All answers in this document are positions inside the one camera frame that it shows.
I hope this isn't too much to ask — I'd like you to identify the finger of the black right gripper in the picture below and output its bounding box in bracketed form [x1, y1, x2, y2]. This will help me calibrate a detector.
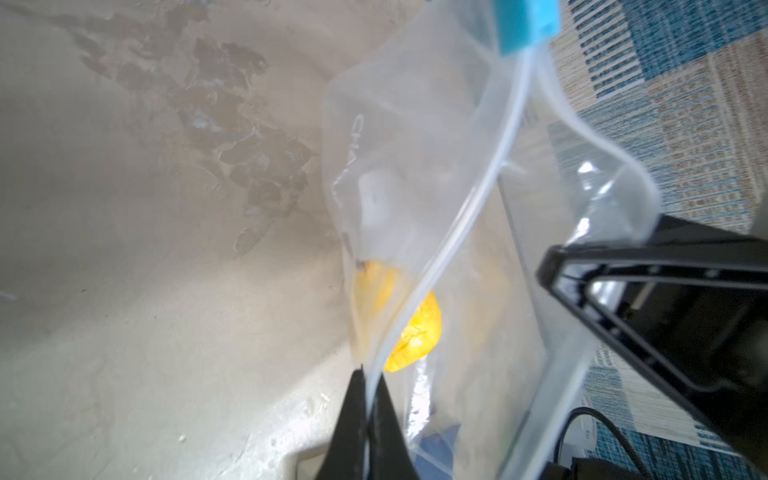
[536, 215, 767, 471]

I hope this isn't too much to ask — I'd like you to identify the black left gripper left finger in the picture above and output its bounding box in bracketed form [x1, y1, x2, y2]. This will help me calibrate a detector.
[316, 369, 368, 480]

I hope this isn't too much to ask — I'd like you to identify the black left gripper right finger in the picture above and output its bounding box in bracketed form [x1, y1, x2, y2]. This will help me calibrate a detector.
[368, 377, 419, 480]

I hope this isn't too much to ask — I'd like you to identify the yellow lemon toy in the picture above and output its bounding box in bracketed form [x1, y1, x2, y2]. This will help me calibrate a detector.
[353, 260, 442, 373]

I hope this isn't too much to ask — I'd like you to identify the clear zip top bag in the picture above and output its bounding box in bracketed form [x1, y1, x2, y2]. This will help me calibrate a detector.
[322, 1, 660, 479]

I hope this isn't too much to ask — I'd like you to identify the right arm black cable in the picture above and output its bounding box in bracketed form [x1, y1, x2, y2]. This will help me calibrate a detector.
[548, 406, 658, 480]

